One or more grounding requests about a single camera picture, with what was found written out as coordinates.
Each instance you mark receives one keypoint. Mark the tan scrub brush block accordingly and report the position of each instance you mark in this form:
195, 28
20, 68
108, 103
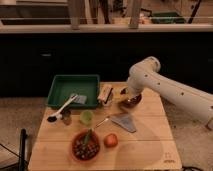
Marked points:
105, 93

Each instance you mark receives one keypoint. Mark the black pole at left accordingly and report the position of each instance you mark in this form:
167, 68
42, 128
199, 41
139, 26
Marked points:
23, 137

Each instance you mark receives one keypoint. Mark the light green cup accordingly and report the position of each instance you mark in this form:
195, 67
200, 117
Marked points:
86, 117

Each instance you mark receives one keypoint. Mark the grey triangular cloth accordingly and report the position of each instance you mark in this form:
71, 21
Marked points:
125, 121

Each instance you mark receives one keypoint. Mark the red orange tomato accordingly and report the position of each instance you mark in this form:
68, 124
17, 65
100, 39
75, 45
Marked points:
110, 140

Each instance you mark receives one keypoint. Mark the grey sponge in tray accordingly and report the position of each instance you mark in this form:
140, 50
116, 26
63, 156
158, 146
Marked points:
80, 99

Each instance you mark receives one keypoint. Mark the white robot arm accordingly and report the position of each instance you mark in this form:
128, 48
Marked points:
146, 74

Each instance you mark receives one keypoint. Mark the green plastic tray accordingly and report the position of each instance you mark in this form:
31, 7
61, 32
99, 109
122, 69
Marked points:
65, 85

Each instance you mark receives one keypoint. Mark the yellow banana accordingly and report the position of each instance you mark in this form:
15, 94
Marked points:
120, 95

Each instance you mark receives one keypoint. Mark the orange bowl with grapes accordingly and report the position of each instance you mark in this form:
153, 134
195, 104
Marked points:
85, 147

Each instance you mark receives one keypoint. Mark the dark purple bowl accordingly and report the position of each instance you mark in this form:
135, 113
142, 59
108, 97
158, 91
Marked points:
131, 101

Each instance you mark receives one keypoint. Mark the metal spoon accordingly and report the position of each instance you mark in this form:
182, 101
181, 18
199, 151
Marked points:
100, 123

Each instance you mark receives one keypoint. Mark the green bin in background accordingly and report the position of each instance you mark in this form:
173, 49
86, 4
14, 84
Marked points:
167, 18

